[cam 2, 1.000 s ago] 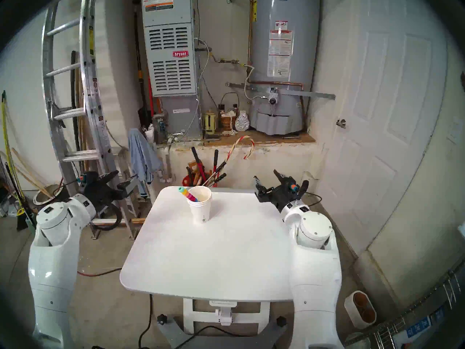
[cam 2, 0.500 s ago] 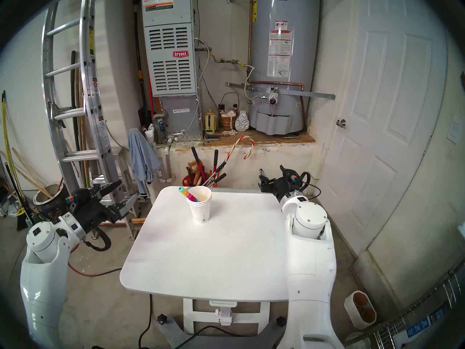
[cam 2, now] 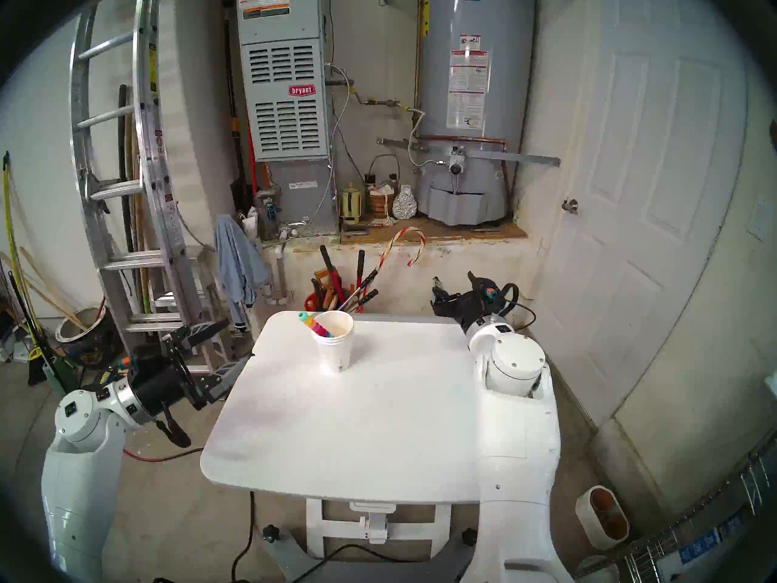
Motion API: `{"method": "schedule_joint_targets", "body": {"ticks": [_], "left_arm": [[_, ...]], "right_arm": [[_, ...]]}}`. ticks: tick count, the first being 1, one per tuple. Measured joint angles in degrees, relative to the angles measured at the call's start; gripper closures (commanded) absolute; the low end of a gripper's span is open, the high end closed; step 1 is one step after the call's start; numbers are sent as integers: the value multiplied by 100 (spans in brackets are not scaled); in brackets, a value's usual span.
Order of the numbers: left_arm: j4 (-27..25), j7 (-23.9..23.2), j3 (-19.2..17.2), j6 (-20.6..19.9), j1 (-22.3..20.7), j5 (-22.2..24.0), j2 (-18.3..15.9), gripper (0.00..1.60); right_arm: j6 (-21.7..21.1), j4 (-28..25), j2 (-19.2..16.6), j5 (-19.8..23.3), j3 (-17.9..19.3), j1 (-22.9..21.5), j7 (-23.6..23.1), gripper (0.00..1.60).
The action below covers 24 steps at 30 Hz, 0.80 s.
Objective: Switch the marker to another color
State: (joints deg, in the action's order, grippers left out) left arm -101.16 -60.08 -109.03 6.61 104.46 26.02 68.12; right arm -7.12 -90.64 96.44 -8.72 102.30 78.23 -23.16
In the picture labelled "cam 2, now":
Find dark ceramic pot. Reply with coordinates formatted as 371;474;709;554
56;305;116;370

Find white panel door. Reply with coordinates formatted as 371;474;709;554
525;0;750;431

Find white two-hole container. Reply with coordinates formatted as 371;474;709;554
575;485;630;551

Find white table pedestal base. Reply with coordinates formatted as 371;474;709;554
264;497;480;583

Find wooden long tool handle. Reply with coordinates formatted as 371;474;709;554
131;105;151;312

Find aluminium extension ladder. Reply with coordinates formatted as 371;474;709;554
68;0;201;358

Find yellow handled broom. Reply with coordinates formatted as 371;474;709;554
2;151;49;385

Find white paper cup stack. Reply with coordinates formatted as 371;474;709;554
313;310;355;374

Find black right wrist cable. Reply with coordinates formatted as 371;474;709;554
497;281;539;332

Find white corrugated hose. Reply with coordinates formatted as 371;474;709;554
407;107;450;168

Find cream yellow jug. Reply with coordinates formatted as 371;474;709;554
340;183;362;225

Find black shovel with orange band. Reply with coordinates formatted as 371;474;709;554
223;5;253;212

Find multicoloured striped stick toy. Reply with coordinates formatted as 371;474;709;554
296;312;334;339

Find grey drain pipe trap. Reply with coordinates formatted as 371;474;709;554
255;184;283;239

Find wicker basket with handle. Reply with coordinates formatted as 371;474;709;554
367;155;398;219

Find silver shears with black grips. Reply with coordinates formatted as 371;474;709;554
337;271;380;314

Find black long tool pole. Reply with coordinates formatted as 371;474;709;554
117;84;135;257

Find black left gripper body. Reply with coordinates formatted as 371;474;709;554
127;352;204;424

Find red lopper with black grips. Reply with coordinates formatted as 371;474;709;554
319;245;367;312

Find orange plastic bucket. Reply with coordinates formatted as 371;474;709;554
304;290;365;314

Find white PVC drain pipe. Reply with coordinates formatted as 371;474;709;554
269;243;293;304

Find grey water heater tank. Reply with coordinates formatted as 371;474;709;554
415;0;536;226

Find orange handled hand saw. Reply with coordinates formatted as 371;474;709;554
313;271;341;312

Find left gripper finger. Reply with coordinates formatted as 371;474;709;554
194;355;253;406
163;319;231;361

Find wooden platform board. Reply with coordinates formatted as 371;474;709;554
340;214;528;244

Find blue cloth towel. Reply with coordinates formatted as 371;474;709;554
212;214;271;306

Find pale green plastic tool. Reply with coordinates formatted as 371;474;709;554
41;352;81;401

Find chrome wire shelf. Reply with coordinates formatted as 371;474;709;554
574;460;777;583

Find gas pipe with yellow valves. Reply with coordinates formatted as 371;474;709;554
355;93;419;112

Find silver flexible metal conduit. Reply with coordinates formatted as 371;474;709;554
291;66;353;233

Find grey Bryant furnace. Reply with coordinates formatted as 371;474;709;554
236;0;339;236

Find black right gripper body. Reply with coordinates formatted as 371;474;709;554
449;271;507;330

